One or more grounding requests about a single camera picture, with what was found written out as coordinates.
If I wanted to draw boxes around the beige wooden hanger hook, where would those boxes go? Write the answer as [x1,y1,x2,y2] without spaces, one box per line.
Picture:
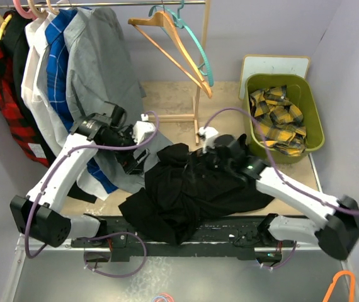
[27,0,48,18]

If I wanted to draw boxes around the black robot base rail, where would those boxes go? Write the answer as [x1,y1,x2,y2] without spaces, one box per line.
[71,215,297,262]

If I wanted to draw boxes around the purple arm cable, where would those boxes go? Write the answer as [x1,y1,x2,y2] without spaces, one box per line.
[205,107,359,226]
[24,109,160,259]

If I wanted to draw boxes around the yellow hanger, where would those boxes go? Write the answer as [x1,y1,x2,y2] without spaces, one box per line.
[0,13,13,40]

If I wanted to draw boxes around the wooden hanger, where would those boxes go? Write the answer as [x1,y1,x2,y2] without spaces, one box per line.
[127,11,214,99]

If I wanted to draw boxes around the teal plastic hanger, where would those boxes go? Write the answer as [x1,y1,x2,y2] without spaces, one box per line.
[148,0,214,87]

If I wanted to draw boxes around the yellow plaid shirt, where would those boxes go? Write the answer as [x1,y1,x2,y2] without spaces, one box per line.
[249,85,307,157]

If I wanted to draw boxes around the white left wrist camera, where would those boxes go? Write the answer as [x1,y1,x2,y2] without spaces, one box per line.
[132,113,156,145]

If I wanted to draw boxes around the pink hanger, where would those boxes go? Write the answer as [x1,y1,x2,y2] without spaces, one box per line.
[13,0,37,20]

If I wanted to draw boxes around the black hanging garment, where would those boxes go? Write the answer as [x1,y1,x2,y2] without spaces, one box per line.
[1,11,98,204]

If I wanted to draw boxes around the red black plaid shirt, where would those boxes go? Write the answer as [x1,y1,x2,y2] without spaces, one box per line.
[0,42,49,167]

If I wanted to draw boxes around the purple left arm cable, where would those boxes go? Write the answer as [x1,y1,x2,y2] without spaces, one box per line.
[24,109,160,259]

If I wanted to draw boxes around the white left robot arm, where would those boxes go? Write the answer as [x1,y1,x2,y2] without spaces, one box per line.
[9,105,157,247]

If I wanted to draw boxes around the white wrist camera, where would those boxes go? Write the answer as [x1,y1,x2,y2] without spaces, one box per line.
[198,126,219,154]
[132,113,156,145]

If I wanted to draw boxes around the blue checked hanging shirt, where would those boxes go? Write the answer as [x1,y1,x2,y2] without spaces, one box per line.
[45,9,117,200]

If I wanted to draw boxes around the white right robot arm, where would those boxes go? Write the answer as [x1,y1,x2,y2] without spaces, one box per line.
[201,131,359,260]

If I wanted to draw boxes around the wooden clothes rack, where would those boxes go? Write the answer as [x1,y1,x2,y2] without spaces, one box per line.
[0,1,212,145]

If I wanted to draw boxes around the orange plastic hanger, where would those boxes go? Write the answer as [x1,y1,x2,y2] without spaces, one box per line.
[321,270,356,302]

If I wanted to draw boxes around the olive green plastic bin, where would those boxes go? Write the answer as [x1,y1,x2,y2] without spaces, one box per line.
[243,74,325,164]

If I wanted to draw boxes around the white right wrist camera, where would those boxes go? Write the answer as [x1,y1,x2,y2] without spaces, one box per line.
[198,126,219,154]

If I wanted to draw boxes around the white hanging shirt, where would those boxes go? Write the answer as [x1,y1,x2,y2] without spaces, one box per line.
[21,13,68,156]

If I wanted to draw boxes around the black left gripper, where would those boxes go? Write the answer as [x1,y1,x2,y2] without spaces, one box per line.
[102,125,149,174]

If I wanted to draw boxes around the grey hanging shirt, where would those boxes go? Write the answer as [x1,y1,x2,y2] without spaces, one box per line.
[63,6,174,193]

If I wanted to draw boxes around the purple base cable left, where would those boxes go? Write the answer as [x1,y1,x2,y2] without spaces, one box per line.
[83,232,147,279]

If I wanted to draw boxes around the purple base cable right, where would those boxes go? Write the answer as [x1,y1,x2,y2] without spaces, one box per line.
[259,242,300,272]

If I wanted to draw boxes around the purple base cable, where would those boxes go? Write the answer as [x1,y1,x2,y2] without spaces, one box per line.
[259,242,300,272]
[83,232,147,279]

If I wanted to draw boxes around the light wooden hanger hook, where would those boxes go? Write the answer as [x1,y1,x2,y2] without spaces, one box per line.
[46,0,59,15]

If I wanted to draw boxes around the white board behind bin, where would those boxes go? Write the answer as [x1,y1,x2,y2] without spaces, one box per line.
[239,54,311,100]

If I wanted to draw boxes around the red blue hangers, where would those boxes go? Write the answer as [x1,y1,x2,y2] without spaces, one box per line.
[152,293,174,302]

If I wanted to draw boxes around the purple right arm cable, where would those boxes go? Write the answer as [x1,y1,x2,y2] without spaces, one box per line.
[205,107,359,226]

